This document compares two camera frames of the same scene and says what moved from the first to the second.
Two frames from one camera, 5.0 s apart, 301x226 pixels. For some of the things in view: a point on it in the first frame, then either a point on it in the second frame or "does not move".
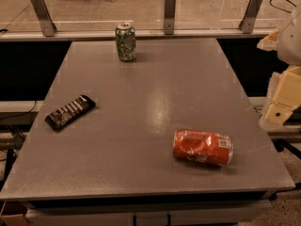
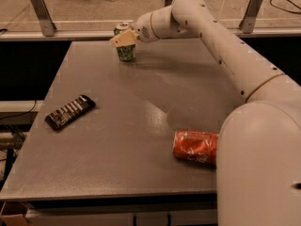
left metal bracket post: [46, 23] does not move
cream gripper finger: [287, 96] → [143, 31]
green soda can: [126, 42] does not move
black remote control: [71, 112] does not move
